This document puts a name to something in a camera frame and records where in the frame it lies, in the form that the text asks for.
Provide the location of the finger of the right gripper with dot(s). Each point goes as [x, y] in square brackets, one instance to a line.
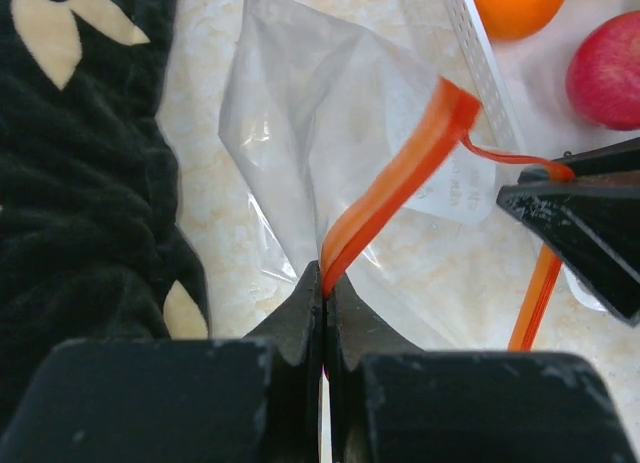
[592, 224]
[617, 163]

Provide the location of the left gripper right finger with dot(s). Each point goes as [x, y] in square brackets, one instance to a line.
[392, 401]

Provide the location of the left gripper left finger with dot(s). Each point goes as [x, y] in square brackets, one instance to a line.
[253, 399]

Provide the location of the red apple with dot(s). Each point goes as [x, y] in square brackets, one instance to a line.
[602, 79]

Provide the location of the clear zip top bag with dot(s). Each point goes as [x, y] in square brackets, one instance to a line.
[369, 162]

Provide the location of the white plastic basket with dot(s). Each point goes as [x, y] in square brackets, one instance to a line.
[500, 112]

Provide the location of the orange fruit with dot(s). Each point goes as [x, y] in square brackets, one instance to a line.
[516, 19]

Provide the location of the black floral pillow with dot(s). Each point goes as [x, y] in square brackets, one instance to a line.
[90, 245]

